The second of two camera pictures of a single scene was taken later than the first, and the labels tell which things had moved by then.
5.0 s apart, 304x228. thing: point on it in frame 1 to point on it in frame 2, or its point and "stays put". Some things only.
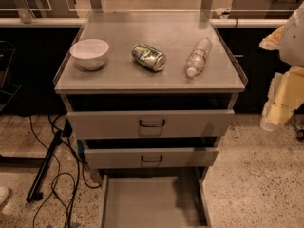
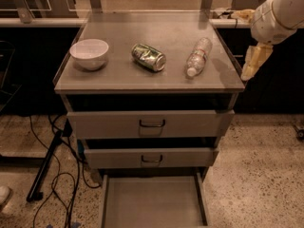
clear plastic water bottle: x=196 y=62 stays put
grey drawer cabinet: x=150 y=95 stays put
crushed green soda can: x=149 y=57 stays put
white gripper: x=294 y=45 to x=267 y=25
